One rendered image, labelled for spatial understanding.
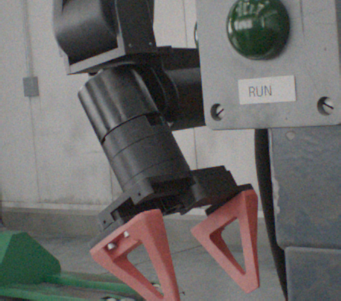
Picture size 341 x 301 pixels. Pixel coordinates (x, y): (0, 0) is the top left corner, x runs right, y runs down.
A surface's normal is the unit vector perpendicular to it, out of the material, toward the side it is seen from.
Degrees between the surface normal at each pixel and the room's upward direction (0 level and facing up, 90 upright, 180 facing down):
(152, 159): 68
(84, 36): 124
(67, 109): 90
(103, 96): 77
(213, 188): 61
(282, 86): 90
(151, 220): 82
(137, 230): 107
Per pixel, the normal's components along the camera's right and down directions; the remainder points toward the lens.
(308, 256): -0.66, 0.10
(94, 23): -0.65, 0.36
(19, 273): 0.69, -0.28
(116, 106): -0.15, -0.26
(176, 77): 0.48, -0.62
